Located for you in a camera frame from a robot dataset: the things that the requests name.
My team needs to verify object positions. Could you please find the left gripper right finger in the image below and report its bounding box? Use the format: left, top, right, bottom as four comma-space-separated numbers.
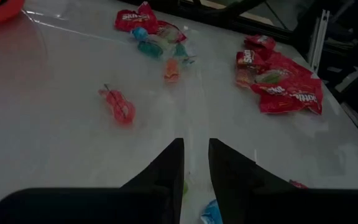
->
209, 138, 358, 224

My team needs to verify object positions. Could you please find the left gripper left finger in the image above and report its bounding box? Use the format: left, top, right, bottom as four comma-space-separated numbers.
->
0, 138, 185, 224

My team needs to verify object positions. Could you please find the red wrapped candy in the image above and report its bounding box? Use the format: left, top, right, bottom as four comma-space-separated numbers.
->
97, 83, 136, 127
289, 179, 309, 190

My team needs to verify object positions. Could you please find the teal wrapped candy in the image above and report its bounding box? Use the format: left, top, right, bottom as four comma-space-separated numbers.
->
172, 42, 197, 66
137, 40, 164, 59

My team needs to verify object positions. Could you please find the orange wrapped candy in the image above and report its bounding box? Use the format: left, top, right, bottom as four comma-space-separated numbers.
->
235, 68, 256, 90
163, 58, 180, 83

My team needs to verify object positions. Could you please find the red Skittles pack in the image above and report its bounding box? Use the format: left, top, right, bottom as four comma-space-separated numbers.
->
114, 1, 160, 34
244, 34, 277, 52
249, 81, 291, 98
156, 20, 188, 44
264, 51, 313, 82
259, 79, 324, 115
236, 49, 269, 71

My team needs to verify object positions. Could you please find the blue wrapped candy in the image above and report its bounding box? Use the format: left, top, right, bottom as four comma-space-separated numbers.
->
200, 198, 223, 224
131, 26, 150, 41

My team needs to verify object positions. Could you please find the white metal bracket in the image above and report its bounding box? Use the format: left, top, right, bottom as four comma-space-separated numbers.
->
308, 9, 331, 74

